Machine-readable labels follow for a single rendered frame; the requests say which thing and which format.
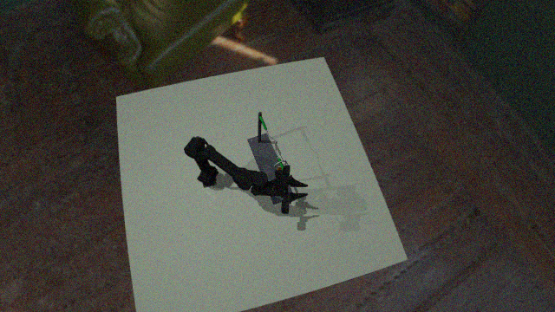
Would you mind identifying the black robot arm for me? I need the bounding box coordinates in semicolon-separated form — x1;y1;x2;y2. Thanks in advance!
184;136;288;196

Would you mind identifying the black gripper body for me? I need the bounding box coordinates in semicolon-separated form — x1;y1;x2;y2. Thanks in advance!
268;166;291;214

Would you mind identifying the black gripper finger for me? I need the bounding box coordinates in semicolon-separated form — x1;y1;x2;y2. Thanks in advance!
290;192;308;204
290;175;308;187

